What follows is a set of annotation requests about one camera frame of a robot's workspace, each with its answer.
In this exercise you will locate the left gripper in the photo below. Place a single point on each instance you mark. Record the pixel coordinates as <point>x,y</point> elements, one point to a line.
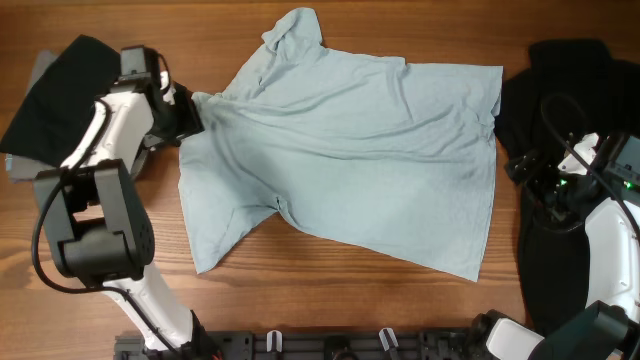
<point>192,121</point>

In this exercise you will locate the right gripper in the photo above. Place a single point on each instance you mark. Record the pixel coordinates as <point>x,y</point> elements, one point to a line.
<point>532,172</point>

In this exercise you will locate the light blue t-shirt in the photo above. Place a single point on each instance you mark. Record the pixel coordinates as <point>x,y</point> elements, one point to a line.
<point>377,152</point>

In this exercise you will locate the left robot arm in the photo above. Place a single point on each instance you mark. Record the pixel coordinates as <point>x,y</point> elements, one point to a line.
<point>93,234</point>

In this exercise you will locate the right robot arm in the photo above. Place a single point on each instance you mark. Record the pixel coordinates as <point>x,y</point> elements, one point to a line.
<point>609,323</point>

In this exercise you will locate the black shirt at right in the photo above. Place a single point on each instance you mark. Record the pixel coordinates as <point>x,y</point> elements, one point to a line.
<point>572,88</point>

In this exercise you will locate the black folded garment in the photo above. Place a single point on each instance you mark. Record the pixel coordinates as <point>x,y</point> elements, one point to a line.
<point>58,109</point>

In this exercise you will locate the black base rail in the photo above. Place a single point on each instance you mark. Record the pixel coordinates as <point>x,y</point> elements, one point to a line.
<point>431,344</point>

